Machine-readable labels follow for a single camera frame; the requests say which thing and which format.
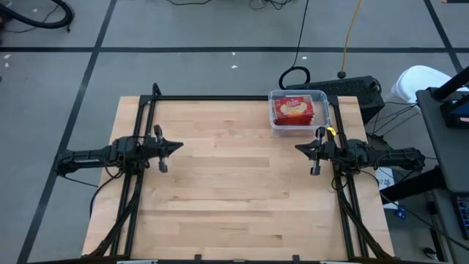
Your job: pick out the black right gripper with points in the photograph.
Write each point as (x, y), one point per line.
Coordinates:
(324, 150)

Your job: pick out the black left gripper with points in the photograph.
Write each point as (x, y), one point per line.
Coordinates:
(154, 148)

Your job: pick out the clear plastic bin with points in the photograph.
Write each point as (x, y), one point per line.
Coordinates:
(324, 117)

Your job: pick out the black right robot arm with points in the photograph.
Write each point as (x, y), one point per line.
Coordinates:
(384, 157)

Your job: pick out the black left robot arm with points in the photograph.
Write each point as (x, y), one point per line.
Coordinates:
(91, 155)

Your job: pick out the black perforated computer case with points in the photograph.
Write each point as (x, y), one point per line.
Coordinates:
(359, 95)

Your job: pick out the white paper sheet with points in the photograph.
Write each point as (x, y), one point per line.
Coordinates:
(384, 182)

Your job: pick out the grey cart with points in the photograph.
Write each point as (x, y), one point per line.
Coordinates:
(450, 154)

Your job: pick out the dark blue box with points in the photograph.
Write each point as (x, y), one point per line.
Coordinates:
(456, 113)

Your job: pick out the black computer mouse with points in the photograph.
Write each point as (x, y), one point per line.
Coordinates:
(428, 252)

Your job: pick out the black pole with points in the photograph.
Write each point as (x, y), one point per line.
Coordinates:
(452, 82)

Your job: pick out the black keyboard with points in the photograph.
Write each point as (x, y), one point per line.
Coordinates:
(463, 216)

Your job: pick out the black aluminium table frame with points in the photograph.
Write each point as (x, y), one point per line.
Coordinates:
(220, 98)

